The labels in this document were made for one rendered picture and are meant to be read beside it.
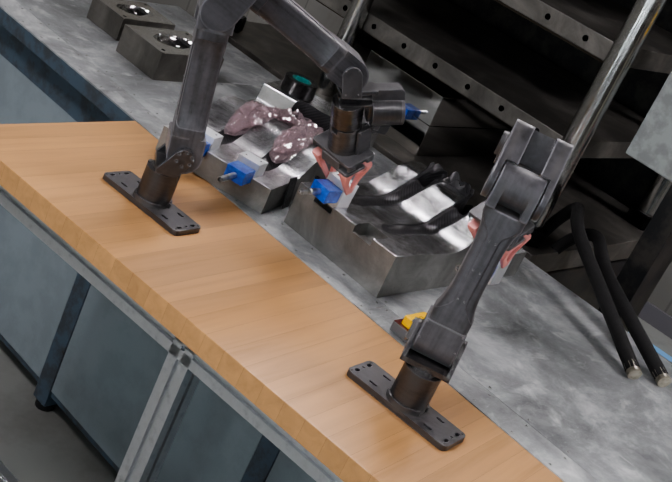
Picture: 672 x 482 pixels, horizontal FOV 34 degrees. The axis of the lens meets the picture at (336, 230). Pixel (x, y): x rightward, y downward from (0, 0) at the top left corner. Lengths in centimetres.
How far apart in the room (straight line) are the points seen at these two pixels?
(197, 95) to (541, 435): 80
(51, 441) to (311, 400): 116
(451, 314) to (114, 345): 105
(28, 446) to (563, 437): 128
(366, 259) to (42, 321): 97
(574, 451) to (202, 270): 68
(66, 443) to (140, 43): 95
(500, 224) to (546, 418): 44
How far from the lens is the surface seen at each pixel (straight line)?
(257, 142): 227
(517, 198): 159
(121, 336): 248
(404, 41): 296
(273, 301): 184
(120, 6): 286
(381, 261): 199
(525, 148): 161
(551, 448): 184
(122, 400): 251
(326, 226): 206
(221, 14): 182
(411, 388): 167
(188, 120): 190
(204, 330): 168
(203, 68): 187
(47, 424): 272
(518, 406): 190
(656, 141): 267
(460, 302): 164
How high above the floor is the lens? 162
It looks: 22 degrees down
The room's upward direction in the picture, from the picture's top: 25 degrees clockwise
